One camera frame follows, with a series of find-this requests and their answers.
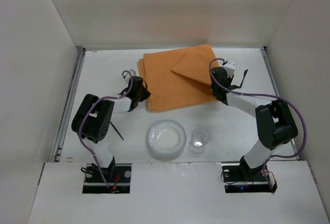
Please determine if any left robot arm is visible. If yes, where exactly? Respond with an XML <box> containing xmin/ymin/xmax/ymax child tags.
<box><xmin>71</xmin><ymin>75</ymin><xmax>151</xmax><ymax>179</ymax></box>

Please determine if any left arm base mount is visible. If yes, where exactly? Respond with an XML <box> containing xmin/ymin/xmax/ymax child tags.
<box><xmin>80</xmin><ymin>164</ymin><xmax>132</xmax><ymax>194</ymax></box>

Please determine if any orange cloth napkin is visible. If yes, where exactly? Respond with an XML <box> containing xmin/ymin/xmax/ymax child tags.
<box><xmin>138</xmin><ymin>44</ymin><xmax>216</xmax><ymax>113</ymax></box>

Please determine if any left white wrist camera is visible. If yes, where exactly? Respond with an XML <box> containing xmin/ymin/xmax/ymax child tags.
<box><xmin>122</xmin><ymin>69</ymin><xmax>136</xmax><ymax>84</ymax></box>

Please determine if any right aluminium frame rail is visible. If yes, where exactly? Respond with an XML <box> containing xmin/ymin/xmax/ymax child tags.
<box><xmin>260</xmin><ymin>47</ymin><xmax>300</xmax><ymax>161</ymax></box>

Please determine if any black plastic knife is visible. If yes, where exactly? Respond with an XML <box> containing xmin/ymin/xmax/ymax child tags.
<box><xmin>238</xmin><ymin>69</ymin><xmax>248</xmax><ymax>89</ymax></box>

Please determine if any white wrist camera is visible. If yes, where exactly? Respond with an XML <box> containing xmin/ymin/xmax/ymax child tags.
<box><xmin>122</xmin><ymin>69</ymin><xmax>136</xmax><ymax>84</ymax></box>
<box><xmin>222</xmin><ymin>60</ymin><xmax>237</xmax><ymax>77</ymax></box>

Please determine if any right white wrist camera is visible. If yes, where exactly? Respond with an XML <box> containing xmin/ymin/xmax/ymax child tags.
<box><xmin>222</xmin><ymin>60</ymin><xmax>237</xmax><ymax>77</ymax></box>

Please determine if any left aluminium frame rail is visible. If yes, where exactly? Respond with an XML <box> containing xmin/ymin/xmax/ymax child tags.
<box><xmin>49</xmin><ymin>46</ymin><xmax>86</xmax><ymax>162</ymax></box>

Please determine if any clear plastic cup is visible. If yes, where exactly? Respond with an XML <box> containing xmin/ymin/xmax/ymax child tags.
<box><xmin>189</xmin><ymin>127</ymin><xmax>210</xmax><ymax>154</ymax></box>

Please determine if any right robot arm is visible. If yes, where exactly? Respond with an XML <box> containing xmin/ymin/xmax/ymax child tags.
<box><xmin>210</xmin><ymin>67</ymin><xmax>298</xmax><ymax>178</ymax></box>

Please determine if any white paper plate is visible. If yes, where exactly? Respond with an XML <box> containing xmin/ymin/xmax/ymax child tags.
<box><xmin>147</xmin><ymin>119</ymin><xmax>187</xmax><ymax>158</ymax></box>

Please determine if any aluminium frame rail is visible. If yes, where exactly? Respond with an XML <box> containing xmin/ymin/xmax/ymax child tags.
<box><xmin>49</xmin><ymin>46</ymin><xmax>86</xmax><ymax>162</ymax></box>
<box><xmin>260</xmin><ymin>47</ymin><xmax>300</xmax><ymax>161</ymax></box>

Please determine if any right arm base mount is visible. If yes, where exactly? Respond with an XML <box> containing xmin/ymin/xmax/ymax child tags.
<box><xmin>221</xmin><ymin>163</ymin><xmax>277</xmax><ymax>194</ymax></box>

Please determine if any black plastic fork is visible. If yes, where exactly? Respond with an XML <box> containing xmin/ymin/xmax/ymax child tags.
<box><xmin>110</xmin><ymin>122</ymin><xmax>124</xmax><ymax>140</ymax></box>

